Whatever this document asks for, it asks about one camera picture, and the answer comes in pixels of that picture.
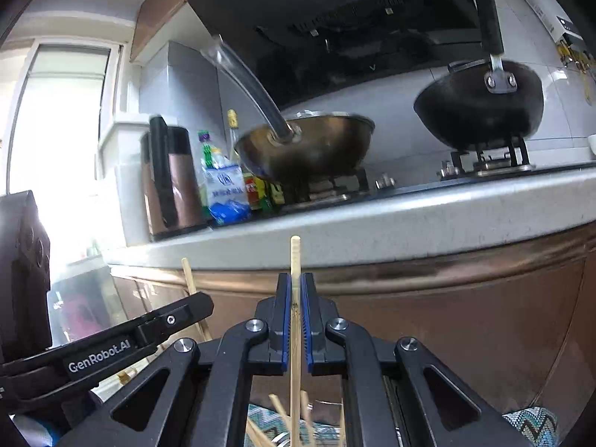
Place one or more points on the black wok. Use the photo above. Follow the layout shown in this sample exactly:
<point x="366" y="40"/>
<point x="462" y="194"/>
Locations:
<point x="475" y="107"/>

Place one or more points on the clear plastic container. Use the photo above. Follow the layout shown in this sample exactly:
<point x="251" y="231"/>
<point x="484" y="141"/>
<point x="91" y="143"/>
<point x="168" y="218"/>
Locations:
<point x="281" y="440"/>

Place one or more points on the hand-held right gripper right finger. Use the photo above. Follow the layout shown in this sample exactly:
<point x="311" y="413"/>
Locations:
<point x="307" y="326"/>

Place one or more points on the white water heater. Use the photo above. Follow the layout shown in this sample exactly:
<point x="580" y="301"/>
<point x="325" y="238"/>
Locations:
<point x="545" y="4"/>

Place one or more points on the steel wok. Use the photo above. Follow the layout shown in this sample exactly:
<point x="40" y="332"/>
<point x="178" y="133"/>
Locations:
<point x="321" y="144"/>

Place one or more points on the grey stone countertop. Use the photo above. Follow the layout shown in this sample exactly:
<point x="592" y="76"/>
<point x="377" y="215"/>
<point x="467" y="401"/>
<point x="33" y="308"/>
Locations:
<point x="419" y="223"/>

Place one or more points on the copper thermos jug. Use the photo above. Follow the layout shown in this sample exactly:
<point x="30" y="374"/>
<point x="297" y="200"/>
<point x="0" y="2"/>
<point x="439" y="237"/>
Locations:
<point x="179" y="186"/>

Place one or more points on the red green seasoning packets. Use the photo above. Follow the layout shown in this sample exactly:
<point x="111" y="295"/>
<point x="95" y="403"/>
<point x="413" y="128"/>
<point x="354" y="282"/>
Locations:
<point x="260" y="193"/>

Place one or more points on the brown kitchen cabinet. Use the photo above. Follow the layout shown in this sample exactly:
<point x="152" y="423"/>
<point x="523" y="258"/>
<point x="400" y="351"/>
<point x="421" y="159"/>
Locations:
<point x="442" y="326"/>

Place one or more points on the brown wall cabinet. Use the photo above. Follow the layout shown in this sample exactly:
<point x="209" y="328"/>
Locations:
<point x="163" y="14"/>

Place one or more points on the yellow capped bottle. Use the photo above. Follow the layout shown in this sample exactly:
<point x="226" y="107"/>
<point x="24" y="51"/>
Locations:
<point x="232" y="125"/>

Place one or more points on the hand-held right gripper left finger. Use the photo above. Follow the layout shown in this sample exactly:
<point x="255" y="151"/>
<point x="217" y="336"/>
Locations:
<point x="285" y="326"/>

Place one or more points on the zigzag knit cloth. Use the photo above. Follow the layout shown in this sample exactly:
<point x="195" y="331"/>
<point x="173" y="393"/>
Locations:
<point x="531" y="426"/>

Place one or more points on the green purple packet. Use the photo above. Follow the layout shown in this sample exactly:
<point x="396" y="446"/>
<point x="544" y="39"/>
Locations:
<point x="207" y="146"/>

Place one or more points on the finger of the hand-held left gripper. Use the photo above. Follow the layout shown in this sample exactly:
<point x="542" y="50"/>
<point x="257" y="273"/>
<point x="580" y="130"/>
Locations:
<point x="181" y="314"/>

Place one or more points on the white bowl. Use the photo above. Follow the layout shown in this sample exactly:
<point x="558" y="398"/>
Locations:
<point x="592" y="144"/>

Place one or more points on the bamboo chopstick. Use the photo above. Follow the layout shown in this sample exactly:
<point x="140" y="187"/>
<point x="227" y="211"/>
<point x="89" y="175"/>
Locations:
<point x="279" y="412"/>
<point x="343" y="433"/>
<point x="306" y="407"/>
<point x="295" y="260"/>
<point x="255" y="434"/>
<point x="190" y="279"/>

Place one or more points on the gas stove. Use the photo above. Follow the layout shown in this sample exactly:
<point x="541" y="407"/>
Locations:
<point x="409" y="191"/>

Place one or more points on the black range hood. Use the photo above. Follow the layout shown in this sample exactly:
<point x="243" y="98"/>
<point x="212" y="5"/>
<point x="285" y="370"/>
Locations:
<point x="349" y="23"/>

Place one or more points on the blue white salt bag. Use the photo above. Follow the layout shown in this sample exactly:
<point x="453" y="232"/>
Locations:
<point x="228" y="195"/>

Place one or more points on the window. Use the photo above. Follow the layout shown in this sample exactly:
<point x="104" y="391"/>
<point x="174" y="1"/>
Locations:
<point x="60" y="116"/>

